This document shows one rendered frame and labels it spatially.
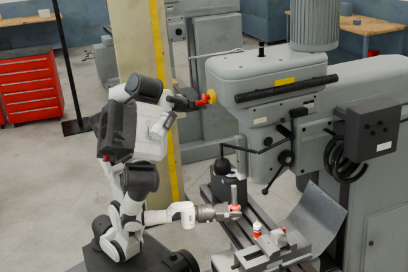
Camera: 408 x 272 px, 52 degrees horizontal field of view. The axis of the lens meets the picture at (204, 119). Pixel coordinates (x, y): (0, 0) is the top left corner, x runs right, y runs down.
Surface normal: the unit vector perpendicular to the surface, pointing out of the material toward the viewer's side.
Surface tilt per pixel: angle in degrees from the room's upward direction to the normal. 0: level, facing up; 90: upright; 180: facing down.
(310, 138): 90
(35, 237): 0
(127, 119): 58
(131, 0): 90
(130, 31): 90
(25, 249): 0
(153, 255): 0
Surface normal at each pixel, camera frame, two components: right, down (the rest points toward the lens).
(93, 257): -0.07, -0.91
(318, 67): 0.37, 0.36
